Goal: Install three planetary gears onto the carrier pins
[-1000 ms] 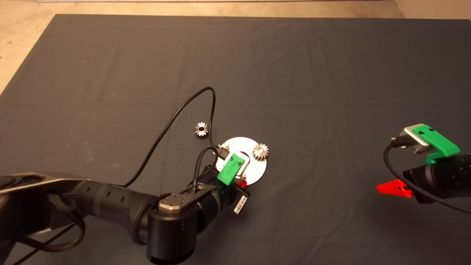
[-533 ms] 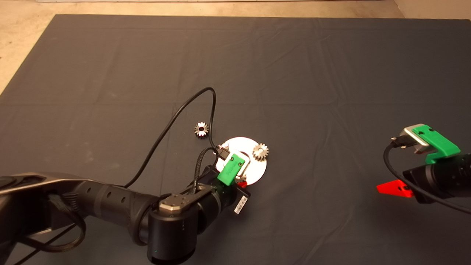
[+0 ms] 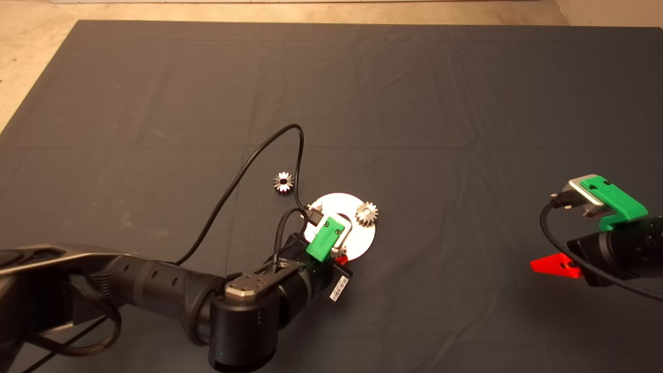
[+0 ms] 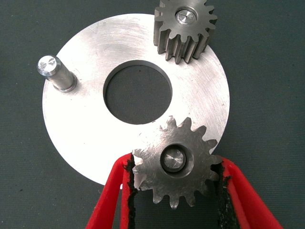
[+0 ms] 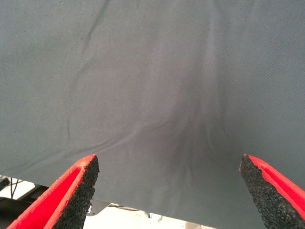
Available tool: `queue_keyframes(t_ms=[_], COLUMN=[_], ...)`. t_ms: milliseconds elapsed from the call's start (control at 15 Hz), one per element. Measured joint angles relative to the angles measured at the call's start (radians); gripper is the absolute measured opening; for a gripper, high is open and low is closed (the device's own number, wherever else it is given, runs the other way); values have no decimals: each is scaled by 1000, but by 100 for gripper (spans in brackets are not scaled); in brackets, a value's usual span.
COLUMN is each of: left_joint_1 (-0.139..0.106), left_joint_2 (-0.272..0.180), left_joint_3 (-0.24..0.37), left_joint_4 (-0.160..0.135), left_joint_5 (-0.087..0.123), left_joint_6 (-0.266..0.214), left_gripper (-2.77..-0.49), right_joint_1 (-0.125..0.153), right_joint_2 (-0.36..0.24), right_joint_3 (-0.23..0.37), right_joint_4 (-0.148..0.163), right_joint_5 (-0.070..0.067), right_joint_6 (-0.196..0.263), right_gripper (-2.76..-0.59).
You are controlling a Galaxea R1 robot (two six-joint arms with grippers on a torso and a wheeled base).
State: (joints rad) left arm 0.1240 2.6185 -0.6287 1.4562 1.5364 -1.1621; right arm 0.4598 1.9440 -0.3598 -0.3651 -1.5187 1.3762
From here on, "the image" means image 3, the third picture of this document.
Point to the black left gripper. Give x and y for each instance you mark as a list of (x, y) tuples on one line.
[(326, 277)]

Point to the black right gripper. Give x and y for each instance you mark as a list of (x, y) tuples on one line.
[(611, 254)]

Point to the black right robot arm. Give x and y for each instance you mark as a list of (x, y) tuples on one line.
[(657, 246)]

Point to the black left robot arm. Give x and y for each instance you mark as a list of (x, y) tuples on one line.
[(155, 282)]

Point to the round white metal carrier plate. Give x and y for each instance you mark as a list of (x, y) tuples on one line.
[(362, 241)]

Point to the dark grey table cloth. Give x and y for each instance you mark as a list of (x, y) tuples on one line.
[(414, 93)]

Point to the left gripper green camera mount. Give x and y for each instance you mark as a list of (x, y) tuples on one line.
[(323, 241)]

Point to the gripper green camera mount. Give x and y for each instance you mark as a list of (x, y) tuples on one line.
[(323, 241), (616, 203)]

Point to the left gripper silver camera box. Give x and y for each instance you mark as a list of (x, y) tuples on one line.
[(350, 228)]

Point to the gripper silver camera box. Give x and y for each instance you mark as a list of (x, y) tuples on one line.
[(579, 194), (350, 228)]

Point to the right gripper silver camera box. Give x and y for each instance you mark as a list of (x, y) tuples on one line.
[(579, 194)]

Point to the right gripper green camera mount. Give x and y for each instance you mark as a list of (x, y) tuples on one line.
[(616, 203)]

